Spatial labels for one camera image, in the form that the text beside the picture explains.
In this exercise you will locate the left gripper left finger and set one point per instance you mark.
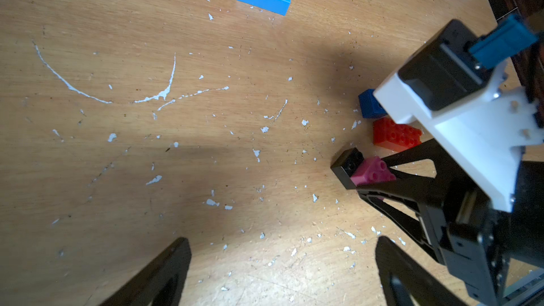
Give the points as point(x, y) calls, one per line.
point(161, 282)

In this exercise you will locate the long red lego brick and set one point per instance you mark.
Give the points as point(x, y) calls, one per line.
point(396, 137)

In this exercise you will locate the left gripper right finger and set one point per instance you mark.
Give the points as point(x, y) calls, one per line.
point(405, 282)

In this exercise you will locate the dark blue square lego brick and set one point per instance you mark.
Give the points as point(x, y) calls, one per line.
point(370, 107)

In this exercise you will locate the pink square lego brick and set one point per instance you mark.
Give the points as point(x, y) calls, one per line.
point(372, 171)

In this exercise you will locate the black square lego brick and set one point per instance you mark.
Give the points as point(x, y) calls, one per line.
point(346, 165)

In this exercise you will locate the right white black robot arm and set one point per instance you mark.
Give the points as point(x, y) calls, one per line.
point(528, 206)

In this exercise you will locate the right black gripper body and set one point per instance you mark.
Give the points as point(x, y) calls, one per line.
point(459, 229)

